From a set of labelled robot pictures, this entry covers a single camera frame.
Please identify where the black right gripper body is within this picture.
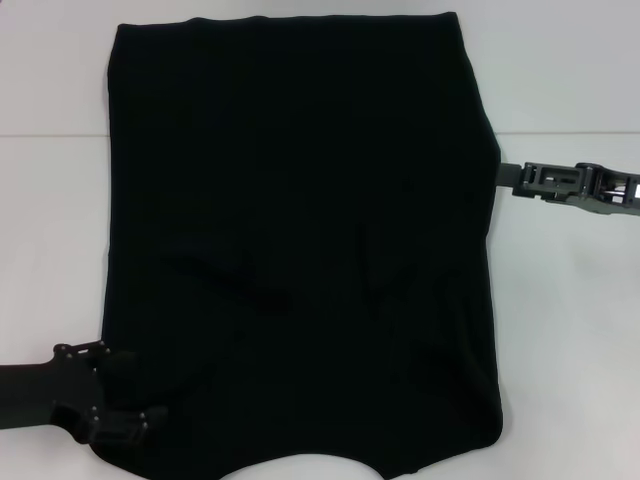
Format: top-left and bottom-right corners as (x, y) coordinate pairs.
(573, 161), (640, 218)

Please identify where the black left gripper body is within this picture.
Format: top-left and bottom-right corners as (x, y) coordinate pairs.
(0, 341), (107, 445)

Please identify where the black shirt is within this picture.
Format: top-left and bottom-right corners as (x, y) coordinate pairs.
(97, 14), (504, 480)

